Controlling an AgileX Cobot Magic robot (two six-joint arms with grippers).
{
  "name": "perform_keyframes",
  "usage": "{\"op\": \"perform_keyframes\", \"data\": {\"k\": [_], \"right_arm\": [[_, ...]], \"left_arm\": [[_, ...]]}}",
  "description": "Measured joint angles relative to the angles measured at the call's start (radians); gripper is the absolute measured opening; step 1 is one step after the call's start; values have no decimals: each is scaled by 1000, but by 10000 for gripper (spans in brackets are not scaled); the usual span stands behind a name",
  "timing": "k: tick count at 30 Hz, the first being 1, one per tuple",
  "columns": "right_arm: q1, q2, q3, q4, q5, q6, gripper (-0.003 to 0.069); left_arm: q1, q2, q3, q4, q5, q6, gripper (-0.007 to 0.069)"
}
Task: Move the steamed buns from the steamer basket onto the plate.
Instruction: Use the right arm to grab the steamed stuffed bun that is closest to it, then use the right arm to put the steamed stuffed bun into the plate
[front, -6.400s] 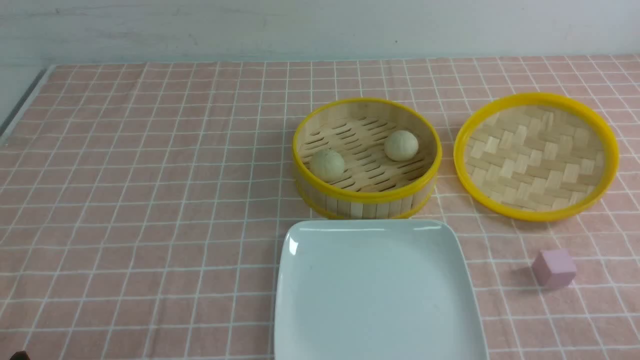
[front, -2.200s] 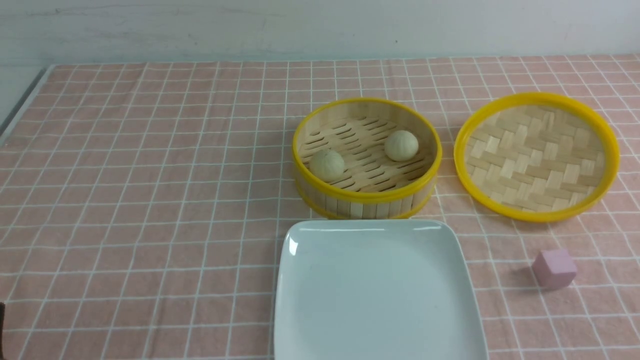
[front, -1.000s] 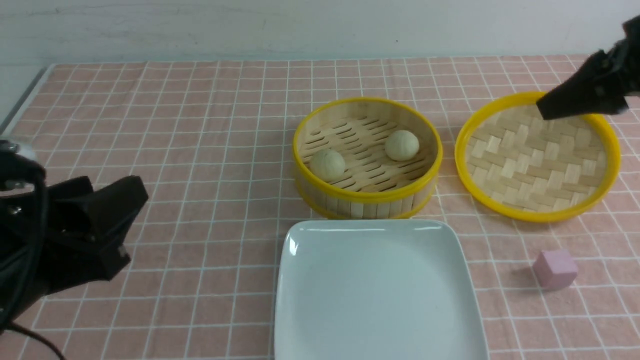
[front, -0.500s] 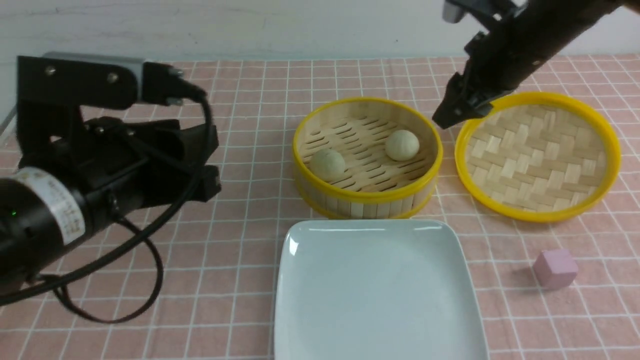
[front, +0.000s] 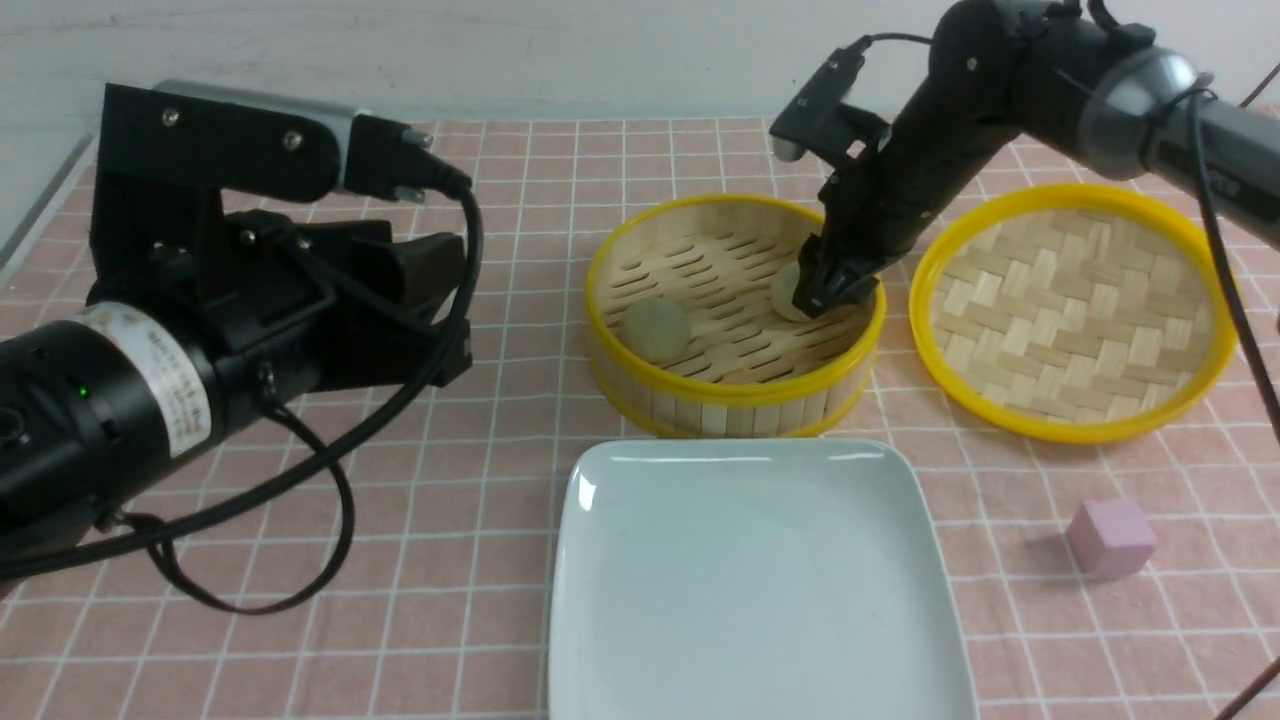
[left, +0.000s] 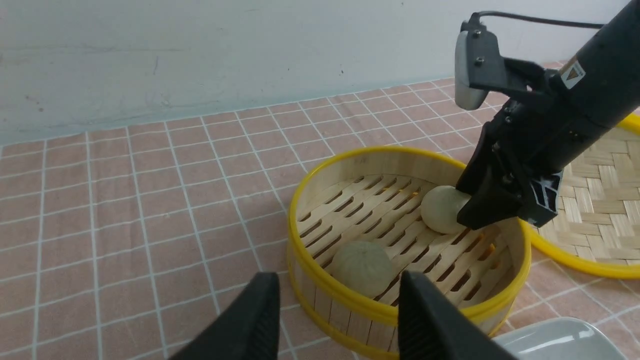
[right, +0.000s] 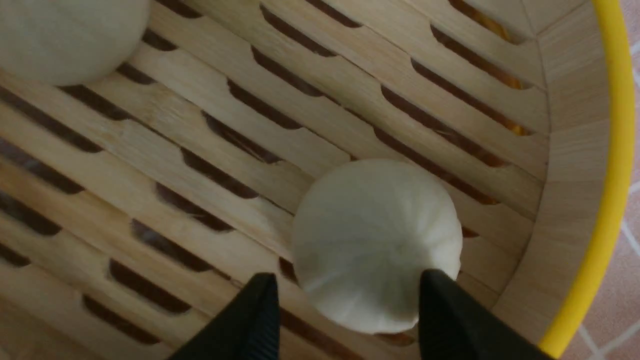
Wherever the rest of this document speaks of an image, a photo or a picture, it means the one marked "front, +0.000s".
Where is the black cable viewer right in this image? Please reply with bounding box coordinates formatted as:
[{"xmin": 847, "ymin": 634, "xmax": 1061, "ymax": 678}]
[{"xmin": 860, "ymin": 29, "xmax": 1280, "ymax": 451}]

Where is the black cable viewer left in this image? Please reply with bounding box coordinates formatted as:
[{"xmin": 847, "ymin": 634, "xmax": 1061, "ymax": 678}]
[{"xmin": 3, "ymin": 177, "xmax": 484, "ymax": 616}]

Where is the steamed bun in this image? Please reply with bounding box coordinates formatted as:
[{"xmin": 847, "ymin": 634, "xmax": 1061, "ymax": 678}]
[
  {"xmin": 618, "ymin": 297, "xmax": 692, "ymax": 365},
  {"xmin": 771, "ymin": 260, "xmax": 812, "ymax": 323}
]

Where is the wrist camera viewer right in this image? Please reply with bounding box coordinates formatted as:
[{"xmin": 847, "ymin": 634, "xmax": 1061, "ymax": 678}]
[{"xmin": 769, "ymin": 35, "xmax": 890, "ymax": 170}]

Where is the black cable viewer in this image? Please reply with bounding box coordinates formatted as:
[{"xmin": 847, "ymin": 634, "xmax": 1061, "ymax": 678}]
[
  {"xmin": 3, "ymin": 177, "xmax": 484, "ymax": 616},
  {"xmin": 860, "ymin": 29, "xmax": 1280, "ymax": 451}
]

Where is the yellow rimmed woven steamer lid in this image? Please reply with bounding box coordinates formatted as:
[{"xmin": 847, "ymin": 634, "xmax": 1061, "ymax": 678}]
[{"xmin": 909, "ymin": 184, "xmax": 1236, "ymax": 445}]

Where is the black gripper viewer left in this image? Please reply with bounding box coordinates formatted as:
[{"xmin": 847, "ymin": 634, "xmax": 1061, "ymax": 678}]
[{"xmin": 84, "ymin": 210, "xmax": 476, "ymax": 401}]

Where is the black gripper viewer right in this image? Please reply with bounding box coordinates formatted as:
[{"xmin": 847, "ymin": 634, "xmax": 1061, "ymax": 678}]
[{"xmin": 792, "ymin": 79, "xmax": 1011, "ymax": 319}]

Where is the pink cube block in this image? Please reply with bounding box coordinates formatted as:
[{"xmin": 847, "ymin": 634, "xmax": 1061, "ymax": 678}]
[{"xmin": 1065, "ymin": 498, "xmax": 1157, "ymax": 580}]

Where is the wrist camera viewer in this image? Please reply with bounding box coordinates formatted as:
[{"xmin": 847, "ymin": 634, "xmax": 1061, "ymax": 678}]
[
  {"xmin": 769, "ymin": 35, "xmax": 890, "ymax": 170},
  {"xmin": 97, "ymin": 79, "xmax": 472, "ymax": 202}
]

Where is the yellow rimmed bamboo steamer basket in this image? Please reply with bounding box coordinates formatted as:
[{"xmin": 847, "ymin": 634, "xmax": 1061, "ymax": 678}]
[{"xmin": 584, "ymin": 193, "xmax": 887, "ymax": 438}]

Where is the white square plate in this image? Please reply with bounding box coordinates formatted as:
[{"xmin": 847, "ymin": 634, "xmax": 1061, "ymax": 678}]
[{"xmin": 547, "ymin": 438, "xmax": 980, "ymax": 719}]

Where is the pink checkered tablecloth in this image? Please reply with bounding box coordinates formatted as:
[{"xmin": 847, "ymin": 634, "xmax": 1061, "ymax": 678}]
[{"xmin": 3, "ymin": 118, "xmax": 1277, "ymax": 719}]

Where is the wrist camera viewer left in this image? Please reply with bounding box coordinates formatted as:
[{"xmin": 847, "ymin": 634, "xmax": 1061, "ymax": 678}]
[{"xmin": 97, "ymin": 79, "xmax": 472, "ymax": 202}]

